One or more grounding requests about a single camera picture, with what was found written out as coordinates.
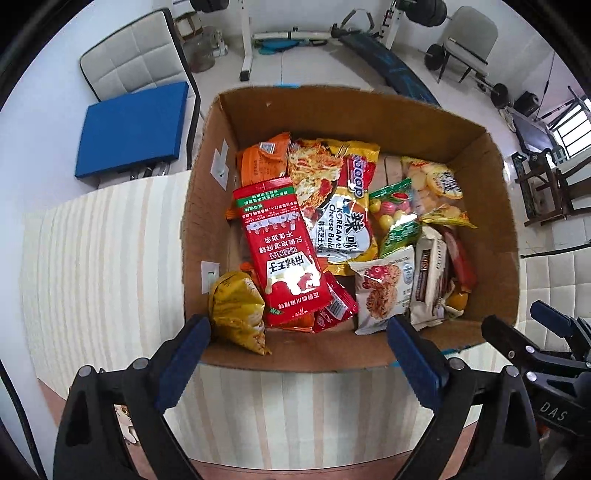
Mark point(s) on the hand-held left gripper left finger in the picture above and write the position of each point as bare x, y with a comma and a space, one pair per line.
184, 360

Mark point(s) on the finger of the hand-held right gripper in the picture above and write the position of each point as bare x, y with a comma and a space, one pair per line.
503, 333
551, 316

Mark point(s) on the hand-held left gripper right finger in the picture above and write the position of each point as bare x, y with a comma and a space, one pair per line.
411, 360

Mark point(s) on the gold yellow snack packet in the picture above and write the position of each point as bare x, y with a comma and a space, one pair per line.
235, 309

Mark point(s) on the white cookie picture packet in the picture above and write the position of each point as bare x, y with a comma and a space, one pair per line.
381, 286

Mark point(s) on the dark red snack packet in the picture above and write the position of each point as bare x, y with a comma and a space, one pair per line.
459, 261

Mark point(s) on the small red snack packet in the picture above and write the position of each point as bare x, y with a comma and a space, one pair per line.
339, 307

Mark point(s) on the white and brown biscuit packet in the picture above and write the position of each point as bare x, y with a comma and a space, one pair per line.
427, 272

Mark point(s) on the plain orange snack packet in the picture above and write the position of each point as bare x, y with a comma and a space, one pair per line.
298, 321

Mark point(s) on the large red snack packet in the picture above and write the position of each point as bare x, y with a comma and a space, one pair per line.
277, 258

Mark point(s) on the brown cardboard box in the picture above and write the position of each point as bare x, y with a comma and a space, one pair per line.
489, 184

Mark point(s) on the cream tufted seat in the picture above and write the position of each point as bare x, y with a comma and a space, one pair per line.
554, 277

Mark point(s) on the yellow orange candy packet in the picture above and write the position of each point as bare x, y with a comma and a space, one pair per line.
457, 300

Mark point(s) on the white striped table mat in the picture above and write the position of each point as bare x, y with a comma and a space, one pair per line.
115, 277

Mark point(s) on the small yellow snack packet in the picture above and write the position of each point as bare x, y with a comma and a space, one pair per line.
448, 215

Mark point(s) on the dark wooden chair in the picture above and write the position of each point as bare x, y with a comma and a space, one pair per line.
549, 184

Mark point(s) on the yellow and grey noodle packet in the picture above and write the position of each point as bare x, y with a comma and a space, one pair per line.
351, 230

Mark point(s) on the green candy bag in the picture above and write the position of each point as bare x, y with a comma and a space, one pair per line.
392, 207

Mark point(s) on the clear round cracker packet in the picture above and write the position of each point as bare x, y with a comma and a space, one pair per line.
429, 182

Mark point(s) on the window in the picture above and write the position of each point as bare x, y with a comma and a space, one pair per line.
572, 134

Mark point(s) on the yellow noodle picture packet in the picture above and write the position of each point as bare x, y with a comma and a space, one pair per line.
309, 184

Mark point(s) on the orange packet with white label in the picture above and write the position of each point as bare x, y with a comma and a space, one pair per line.
258, 164

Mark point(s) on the black barbell weight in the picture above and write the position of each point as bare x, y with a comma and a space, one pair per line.
501, 94

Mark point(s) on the blue cushion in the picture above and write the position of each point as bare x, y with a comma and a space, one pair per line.
134, 129

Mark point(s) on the blue black sit-up bench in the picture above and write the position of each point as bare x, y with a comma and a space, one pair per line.
397, 69

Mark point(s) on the black dumbbell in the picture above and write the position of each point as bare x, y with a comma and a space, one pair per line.
434, 55

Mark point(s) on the grey chair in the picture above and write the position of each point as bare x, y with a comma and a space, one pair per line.
475, 27

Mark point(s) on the white padded chair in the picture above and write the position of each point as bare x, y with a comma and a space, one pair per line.
134, 50

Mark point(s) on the black weight plates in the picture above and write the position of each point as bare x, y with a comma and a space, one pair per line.
429, 9

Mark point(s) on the small wooden stool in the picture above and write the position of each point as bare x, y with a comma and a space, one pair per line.
187, 23

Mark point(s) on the white weight bench frame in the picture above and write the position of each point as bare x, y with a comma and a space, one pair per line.
244, 46

